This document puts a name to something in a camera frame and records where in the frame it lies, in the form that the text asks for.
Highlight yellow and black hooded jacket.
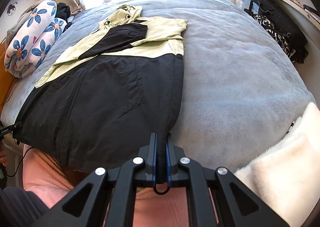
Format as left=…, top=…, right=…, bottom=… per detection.
left=13, top=5, right=188, bottom=173

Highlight black clothes pile by quilt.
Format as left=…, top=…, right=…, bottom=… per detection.
left=55, top=2, right=72, bottom=31

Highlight person's left hand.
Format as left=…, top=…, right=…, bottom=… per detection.
left=0, top=144, right=8, bottom=167

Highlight person's salmon pink trousers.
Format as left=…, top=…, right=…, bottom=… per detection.
left=22, top=144, right=221, bottom=227

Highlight white fluffy pillow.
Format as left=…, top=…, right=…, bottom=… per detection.
left=235, top=102, right=319, bottom=226

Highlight blue floral rolled quilt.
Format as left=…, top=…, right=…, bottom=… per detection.
left=4, top=0, right=67, bottom=79

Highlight grey bed blanket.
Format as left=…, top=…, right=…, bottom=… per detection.
left=1, top=0, right=314, bottom=171

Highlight black white patterned garment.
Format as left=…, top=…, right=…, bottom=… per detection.
left=253, top=14, right=309, bottom=64

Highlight black monitor box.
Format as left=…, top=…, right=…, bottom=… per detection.
left=239, top=0, right=278, bottom=16

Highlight black cable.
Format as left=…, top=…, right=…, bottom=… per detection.
left=6, top=145, right=36, bottom=179

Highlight cartoon face wall sticker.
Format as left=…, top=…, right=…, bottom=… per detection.
left=7, top=2, right=18, bottom=16

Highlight wooden wall shelf unit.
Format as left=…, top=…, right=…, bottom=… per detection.
left=274, top=0, right=319, bottom=47

